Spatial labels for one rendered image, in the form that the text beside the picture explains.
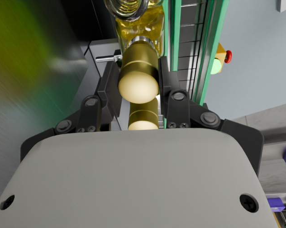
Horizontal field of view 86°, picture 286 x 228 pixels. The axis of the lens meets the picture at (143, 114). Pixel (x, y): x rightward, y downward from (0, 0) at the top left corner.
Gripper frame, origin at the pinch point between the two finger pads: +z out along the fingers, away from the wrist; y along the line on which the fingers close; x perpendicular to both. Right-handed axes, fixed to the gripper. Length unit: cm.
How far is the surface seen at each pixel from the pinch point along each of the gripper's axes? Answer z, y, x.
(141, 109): 1.5, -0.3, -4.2
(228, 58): 35.3, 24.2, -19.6
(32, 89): 3.2, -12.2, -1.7
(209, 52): 20.5, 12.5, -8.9
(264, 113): 132, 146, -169
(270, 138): 132, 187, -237
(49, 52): 9.3, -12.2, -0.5
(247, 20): 58, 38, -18
